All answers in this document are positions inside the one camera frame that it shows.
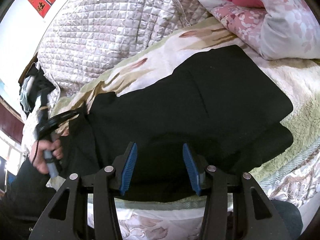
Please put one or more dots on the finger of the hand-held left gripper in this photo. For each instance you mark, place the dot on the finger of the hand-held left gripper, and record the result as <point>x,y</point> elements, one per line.
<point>62,117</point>

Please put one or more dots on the person's left hand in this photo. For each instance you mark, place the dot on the person's left hand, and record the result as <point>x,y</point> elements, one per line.
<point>38,155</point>

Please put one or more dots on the pink floral comforter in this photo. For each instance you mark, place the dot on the pink floral comforter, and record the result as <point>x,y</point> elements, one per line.
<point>275,17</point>

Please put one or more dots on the dark red cabinet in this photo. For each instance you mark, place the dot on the dark red cabinet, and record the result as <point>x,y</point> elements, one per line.
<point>10,125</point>

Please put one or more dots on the person's left forearm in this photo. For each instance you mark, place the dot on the person's left forearm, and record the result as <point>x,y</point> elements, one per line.
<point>27,190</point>

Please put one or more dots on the floral fleece blanket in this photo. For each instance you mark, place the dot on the floral fleece blanket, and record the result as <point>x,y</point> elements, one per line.
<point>300,80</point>

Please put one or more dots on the pile of clothes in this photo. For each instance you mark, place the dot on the pile of clothes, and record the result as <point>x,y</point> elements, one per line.
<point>37,85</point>

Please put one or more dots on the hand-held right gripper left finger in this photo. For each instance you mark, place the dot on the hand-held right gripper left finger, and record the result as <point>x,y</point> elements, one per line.
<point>128,170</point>

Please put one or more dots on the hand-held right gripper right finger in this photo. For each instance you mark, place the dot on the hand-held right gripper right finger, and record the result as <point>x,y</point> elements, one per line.
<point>191,170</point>

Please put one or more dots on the beige quilted bedspread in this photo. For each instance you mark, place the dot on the beige quilted bedspread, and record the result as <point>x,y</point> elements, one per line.
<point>100,30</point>

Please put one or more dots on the person's leg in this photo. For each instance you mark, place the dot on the person's leg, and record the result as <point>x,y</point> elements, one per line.
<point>287,220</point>

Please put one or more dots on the black pants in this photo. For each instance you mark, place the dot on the black pants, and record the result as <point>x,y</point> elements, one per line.
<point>200,105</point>

